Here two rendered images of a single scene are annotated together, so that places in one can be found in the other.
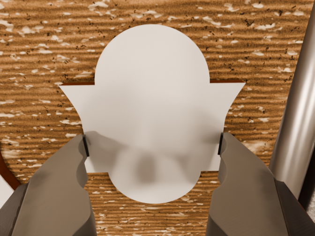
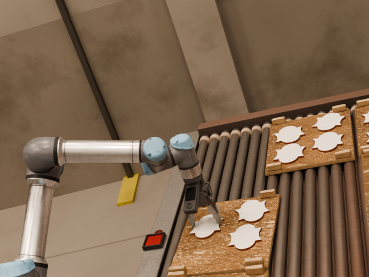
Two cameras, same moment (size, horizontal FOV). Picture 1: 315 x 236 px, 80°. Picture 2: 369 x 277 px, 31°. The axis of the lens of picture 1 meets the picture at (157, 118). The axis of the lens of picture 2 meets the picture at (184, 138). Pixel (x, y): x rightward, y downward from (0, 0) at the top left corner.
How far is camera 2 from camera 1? 2.35 m
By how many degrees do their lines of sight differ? 43
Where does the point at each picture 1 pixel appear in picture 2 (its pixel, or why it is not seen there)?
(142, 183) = (211, 217)
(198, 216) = (201, 213)
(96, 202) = (224, 213)
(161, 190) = (207, 217)
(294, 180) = (178, 224)
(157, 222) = not seen: hidden behind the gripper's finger
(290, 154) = (179, 228)
